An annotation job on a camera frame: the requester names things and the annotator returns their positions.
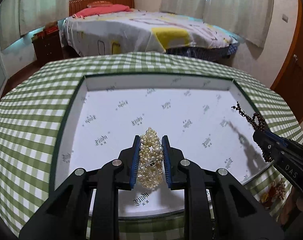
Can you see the wooden door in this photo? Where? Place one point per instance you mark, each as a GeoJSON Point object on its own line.
{"type": "Point", "coordinates": [289, 81]}

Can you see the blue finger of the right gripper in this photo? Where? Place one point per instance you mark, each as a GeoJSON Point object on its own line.
{"type": "Point", "coordinates": [266, 142]}
{"type": "Point", "coordinates": [276, 137]}

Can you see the white curtain right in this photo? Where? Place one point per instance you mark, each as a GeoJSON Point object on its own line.
{"type": "Point", "coordinates": [249, 19]}

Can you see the dark wooden nightstand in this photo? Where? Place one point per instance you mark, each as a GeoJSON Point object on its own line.
{"type": "Point", "coordinates": [47, 47]}

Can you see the white curtain left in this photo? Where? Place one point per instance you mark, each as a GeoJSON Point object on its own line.
{"type": "Point", "coordinates": [19, 17]}

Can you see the red knot gold charm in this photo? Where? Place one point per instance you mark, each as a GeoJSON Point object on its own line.
{"type": "Point", "coordinates": [275, 192]}

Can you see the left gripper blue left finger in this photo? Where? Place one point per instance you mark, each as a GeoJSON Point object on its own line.
{"type": "Point", "coordinates": [126, 179]}

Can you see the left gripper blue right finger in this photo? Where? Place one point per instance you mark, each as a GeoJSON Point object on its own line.
{"type": "Point", "coordinates": [172, 158]}

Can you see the wooden headboard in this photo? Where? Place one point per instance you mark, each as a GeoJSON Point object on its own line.
{"type": "Point", "coordinates": [78, 5]}

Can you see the green checkered tablecloth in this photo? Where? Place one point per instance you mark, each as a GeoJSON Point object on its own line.
{"type": "Point", "coordinates": [31, 115]}

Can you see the white curtain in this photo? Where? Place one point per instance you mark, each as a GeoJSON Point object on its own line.
{"type": "Point", "coordinates": [249, 19]}
{"type": "Point", "coordinates": [19, 17]}

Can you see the green jewelry box tray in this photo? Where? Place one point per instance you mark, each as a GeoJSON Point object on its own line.
{"type": "Point", "coordinates": [196, 113]}

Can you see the red box on nightstand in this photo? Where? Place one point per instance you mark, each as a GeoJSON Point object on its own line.
{"type": "Point", "coordinates": [51, 27]}

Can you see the bed with patterned cover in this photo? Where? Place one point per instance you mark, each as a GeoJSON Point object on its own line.
{"type": "Point", "coordinates": [143, 31]}

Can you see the pink pillow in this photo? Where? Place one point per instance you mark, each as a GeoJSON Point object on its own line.
{"type": "Point", "coordinates": [101, 9]}

